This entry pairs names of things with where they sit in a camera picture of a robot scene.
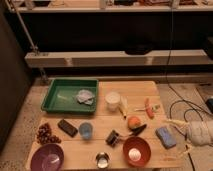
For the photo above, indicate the purple bowl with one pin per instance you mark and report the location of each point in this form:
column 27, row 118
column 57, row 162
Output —
column 49, row 157

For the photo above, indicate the small metal cup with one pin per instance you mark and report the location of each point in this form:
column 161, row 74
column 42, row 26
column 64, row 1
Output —
column 102, row 160

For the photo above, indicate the orange fruit toy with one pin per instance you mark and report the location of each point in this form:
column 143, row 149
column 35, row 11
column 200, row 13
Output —
column 133, row 122

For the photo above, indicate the blue translucent cup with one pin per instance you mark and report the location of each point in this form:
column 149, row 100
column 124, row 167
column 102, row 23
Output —
column 86, row 130

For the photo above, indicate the white plastic cup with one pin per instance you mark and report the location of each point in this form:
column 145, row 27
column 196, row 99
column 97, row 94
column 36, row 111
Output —
column 112, row 100

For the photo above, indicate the red bowl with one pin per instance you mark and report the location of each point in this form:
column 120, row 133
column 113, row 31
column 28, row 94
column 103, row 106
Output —
column 142, row 146

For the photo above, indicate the dark brown rectangular block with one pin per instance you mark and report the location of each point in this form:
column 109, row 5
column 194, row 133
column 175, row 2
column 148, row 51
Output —
column 67, row 128

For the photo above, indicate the black object on shelf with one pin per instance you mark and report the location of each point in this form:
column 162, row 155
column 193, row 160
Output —
column 138, row 46

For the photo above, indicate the yellow corn cob toy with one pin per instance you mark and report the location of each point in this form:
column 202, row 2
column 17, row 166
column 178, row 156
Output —
column 123, row 107

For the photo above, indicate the small metal fork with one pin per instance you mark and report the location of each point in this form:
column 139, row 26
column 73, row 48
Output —
column 154, row 108

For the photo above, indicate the bunch of dark grapes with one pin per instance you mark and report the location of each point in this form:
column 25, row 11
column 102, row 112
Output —
column 45, row 136

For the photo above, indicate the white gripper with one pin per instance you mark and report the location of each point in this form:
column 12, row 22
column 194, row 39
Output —
column 182, row 125

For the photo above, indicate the dark eggplant toy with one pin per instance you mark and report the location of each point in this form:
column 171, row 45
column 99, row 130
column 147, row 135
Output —
column 138, row 130

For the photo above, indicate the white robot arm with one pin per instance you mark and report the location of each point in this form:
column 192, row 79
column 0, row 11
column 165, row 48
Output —
column 199, row 133

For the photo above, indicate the blue sponge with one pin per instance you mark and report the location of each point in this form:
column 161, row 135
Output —
column 165, row 137

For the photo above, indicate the green plastic tray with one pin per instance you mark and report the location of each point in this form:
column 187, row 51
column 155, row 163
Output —
column 62, row 96

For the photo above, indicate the white egg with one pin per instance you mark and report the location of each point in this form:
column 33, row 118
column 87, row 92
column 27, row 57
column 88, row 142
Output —
column 134, row 154

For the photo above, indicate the orange carrot toy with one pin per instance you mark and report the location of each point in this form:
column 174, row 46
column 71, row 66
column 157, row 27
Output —
column 149, row 110

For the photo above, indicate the white metal shelf rack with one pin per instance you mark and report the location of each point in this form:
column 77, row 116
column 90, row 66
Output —
column 58, row 38

